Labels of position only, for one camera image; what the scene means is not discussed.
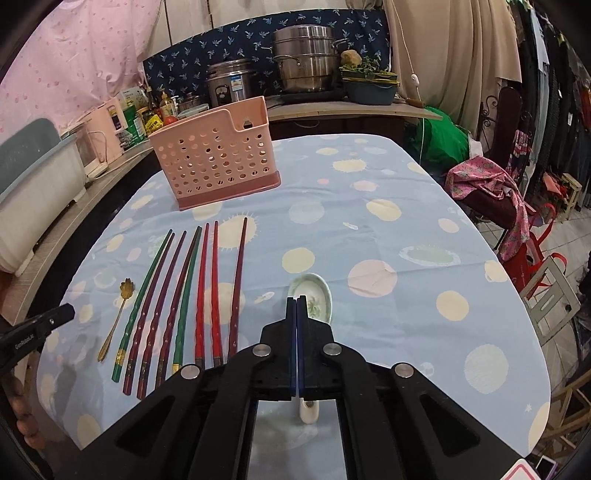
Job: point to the bright red chopstick left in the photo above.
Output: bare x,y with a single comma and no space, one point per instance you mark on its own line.
199,350

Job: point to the silver rice cooker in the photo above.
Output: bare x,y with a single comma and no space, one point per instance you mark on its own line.
230,81

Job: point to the clear food container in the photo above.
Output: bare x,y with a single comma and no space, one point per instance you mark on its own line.
195,110

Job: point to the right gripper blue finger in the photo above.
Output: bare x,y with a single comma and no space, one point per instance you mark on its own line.
291,321
302,316

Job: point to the green chopstick gold band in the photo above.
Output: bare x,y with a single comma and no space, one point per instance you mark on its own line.
177,361

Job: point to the pink electric kettle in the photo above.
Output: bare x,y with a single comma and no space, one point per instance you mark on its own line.
97,137

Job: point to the stainless steel steamer pot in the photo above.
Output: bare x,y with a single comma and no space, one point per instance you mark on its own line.
307,57

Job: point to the green plastic bag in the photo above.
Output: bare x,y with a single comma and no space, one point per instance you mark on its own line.
439,144

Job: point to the white ceramic soup spoon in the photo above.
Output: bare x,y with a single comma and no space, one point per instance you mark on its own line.
319,305

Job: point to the blue planet pattern tablecloth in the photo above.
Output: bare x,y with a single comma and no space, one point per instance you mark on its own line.
412,279

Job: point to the red tomato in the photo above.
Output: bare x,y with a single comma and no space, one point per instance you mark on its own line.
170,120

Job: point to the oil bottle yellow cap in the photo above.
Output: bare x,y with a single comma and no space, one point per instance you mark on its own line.
167,106

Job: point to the dark maroon chopstick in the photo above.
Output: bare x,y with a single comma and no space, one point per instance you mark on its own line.
233,324

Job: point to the pink perforated utensil holder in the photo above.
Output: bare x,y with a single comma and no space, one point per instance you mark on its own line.
219,154

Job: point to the dark blue vegetable basin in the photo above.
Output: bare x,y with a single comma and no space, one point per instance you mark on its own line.
372,89

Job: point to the pink spotted sheet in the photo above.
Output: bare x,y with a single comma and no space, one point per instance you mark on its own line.
81,55

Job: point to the navy floral backsplash cloth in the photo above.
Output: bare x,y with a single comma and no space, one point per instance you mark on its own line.
181,69

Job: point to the beige hanging curtain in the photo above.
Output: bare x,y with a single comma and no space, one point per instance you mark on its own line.
451,54

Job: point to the yellow snack packet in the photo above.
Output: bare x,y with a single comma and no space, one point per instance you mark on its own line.
152,122

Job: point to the gold flower spoon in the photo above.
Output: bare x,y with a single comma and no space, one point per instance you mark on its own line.
126,290

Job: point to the pink floral cloth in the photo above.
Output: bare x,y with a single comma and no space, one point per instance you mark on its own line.
490,191

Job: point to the white plastic storage bin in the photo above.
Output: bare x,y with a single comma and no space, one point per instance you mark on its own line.
41,174

